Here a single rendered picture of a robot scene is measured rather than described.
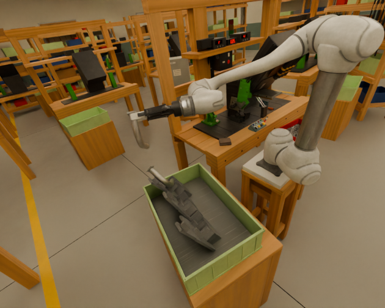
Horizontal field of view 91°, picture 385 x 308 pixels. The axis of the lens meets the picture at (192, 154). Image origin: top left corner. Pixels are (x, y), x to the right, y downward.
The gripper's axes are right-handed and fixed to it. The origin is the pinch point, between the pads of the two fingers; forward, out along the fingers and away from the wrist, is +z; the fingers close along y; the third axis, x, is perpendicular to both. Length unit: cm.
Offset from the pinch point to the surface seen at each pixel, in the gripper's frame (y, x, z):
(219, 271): 0, 77, -20
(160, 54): -54, -63, -19
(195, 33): -62, -80, -52
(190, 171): -44, 32, -20
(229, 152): -62, 24, -55
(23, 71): -490, -370, 380
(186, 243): -12, 66, -8
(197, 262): -4, 73, -11
